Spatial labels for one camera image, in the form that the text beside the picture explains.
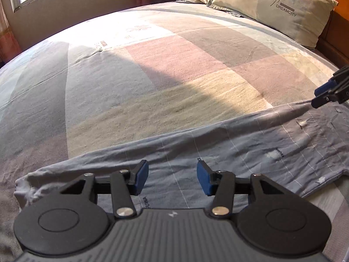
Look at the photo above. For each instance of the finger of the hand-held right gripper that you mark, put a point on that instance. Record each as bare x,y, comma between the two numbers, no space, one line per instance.
327,98
325,89

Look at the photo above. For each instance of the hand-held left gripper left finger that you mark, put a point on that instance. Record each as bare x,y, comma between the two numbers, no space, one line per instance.
141,177

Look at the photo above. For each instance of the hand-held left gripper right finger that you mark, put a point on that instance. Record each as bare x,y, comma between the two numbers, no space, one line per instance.
204,178

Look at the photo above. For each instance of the grey printed pants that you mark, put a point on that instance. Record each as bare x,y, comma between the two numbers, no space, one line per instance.
245,147

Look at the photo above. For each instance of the wooden headboard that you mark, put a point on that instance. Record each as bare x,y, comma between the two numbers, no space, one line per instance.
340,32

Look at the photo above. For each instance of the bed with patchwork floral sheet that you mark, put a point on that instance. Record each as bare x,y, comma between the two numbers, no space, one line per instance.
136,73

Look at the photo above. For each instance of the beige printed pillow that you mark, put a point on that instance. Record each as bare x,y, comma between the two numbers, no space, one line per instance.
259,8

